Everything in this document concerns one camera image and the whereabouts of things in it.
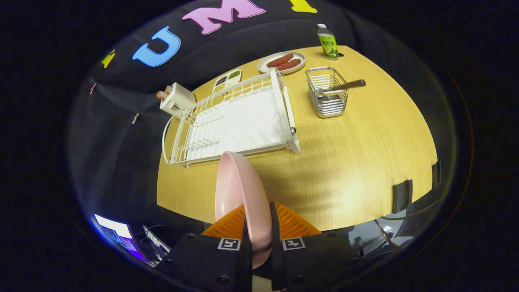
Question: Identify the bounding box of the pink plate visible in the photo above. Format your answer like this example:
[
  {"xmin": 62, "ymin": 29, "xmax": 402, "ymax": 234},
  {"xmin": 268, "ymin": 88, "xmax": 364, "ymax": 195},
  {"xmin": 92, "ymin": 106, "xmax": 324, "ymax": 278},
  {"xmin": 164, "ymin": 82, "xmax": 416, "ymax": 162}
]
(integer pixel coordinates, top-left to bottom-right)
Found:
[{"xmin": 214, "ymin": 151, "xmax": 273, "ymax": 270}]

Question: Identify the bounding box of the reddish brown sausage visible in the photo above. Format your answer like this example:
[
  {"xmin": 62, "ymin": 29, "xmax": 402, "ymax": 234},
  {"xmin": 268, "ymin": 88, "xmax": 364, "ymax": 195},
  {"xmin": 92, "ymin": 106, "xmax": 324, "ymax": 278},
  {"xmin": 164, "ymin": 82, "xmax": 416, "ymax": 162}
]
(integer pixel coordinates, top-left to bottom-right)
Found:
[
  {"xmin": 276, "ymin": 59, "xmax": 302, "ymax": 71},
  {"xmin": 266, "ymin": 54, "xmax": 294, "ymax": 68}
]

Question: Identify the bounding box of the black backdrop cloth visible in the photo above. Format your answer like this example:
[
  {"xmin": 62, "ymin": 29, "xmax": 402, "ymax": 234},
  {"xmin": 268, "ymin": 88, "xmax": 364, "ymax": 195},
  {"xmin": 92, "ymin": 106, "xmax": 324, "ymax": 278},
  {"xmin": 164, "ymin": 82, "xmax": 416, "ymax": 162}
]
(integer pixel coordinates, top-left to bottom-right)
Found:
[{"xmin": 67, "ymin": 0, "xmax": 365, "ymax": 228}]

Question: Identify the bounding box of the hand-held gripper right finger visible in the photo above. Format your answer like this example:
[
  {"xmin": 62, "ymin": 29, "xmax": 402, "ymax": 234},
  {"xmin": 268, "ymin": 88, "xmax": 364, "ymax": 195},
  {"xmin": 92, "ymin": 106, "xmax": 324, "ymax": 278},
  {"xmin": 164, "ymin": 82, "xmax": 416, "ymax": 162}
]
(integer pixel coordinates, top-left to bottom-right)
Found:
[{"xmin": 269, "ymin": 201, "xmax": 365, "ymax": 292}]

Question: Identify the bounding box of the white wire dish rack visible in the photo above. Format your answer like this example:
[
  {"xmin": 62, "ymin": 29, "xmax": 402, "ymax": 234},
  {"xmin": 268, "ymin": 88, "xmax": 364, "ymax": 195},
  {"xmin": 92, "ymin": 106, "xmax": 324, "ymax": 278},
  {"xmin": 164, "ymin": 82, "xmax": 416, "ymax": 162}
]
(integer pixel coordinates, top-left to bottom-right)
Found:
[{"xmin": 162, "ymin": 67, "xmax": 301, "ymax": 168}]

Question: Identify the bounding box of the lit computer monitor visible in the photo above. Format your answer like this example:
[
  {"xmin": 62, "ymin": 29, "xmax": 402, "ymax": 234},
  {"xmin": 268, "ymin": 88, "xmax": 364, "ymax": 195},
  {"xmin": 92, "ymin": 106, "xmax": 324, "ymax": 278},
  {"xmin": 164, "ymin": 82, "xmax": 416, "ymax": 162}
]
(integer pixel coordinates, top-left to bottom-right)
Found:
[{"xmin": 93, "ymin": 214, "xmax": 148, "ymax": 264}]

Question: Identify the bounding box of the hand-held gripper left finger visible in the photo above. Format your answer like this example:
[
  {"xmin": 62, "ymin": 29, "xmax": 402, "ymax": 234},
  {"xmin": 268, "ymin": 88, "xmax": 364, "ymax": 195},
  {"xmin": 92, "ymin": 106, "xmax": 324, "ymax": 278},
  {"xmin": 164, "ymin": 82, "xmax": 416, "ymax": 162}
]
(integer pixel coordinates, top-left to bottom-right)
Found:
[{"xmin": 155, "ymin": 204, "xmax": 253, "ymax": 292}]

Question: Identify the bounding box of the white compartment snack tray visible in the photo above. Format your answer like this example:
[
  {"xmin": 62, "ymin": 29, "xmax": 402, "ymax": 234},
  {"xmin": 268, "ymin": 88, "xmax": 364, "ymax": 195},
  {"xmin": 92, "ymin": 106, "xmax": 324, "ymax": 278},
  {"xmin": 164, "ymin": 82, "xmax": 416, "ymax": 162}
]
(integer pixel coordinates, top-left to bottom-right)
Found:
[{"xmin": 212, "ymin": 69, "xmax": 242, "ymax": 94}]

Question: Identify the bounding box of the green label drink bottle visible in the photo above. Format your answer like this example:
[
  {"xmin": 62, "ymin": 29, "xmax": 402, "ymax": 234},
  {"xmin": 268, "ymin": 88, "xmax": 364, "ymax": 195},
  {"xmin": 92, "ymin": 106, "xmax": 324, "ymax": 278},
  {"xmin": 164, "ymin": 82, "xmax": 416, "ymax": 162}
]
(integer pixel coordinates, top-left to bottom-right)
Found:
[{"xmin": 317, "ymin": 24, "xmax": 339, "ymax": 60}]

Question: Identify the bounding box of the silver wire basket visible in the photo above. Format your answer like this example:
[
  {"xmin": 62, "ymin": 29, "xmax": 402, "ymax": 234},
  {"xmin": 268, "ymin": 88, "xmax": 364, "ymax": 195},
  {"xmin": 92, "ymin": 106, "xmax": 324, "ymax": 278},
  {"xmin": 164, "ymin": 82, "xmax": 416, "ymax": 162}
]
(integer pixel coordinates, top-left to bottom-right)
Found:
[{"xmin": 305, "ymin": 67, "xmax": 349, "ymax": 118}]

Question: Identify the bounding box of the white toaster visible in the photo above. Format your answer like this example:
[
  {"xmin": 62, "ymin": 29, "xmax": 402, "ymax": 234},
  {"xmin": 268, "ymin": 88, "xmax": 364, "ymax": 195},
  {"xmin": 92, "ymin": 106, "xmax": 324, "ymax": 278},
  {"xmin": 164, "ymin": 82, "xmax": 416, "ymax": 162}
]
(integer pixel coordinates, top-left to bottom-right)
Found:
[{"xmin": 159, "ymin": 82, "xmax": 197, "ymax": 120}]

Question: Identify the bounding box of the metal spoon with dark handle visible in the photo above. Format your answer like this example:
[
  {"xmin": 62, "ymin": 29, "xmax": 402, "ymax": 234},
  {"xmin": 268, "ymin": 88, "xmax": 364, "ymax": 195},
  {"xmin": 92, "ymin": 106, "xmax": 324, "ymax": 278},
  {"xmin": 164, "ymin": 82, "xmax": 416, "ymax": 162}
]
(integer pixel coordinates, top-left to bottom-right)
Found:
[{"xmin": 322, "ymin": 79, "xmax": 367, "ymax": 96}]

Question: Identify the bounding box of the beige plate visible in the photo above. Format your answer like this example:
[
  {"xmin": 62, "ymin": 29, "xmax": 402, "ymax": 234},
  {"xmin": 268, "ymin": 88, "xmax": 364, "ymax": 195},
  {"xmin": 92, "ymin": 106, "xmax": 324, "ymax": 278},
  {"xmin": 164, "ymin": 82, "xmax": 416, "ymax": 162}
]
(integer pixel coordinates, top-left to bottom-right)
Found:
[{"xmin": 257, "ymin": 52, "xmax": 307, "ymax": 75}]

